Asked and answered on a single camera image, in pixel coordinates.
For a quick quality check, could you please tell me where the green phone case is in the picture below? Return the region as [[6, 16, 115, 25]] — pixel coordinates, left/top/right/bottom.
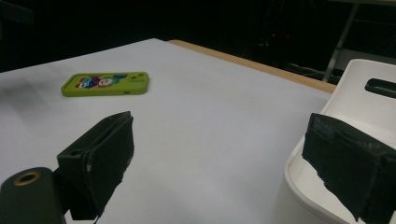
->
[[60, 71, 150, 98]]

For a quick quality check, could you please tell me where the white metal stand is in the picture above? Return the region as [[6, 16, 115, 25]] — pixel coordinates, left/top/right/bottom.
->
[[321, 0, 396, 84]]

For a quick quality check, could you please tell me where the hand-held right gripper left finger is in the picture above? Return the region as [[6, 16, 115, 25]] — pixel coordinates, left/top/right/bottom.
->
[[56, 110, 135, 221]]

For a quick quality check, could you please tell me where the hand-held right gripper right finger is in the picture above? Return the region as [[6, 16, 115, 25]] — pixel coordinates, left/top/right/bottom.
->
[[301, 113, 396, 224]]

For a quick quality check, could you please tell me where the white plastic bin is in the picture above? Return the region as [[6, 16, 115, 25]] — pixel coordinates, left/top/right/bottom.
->
[[284, 58, 396, 224]]

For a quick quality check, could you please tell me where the white table sheet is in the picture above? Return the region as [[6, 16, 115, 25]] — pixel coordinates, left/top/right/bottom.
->
[[0, 37, 337, 224]]

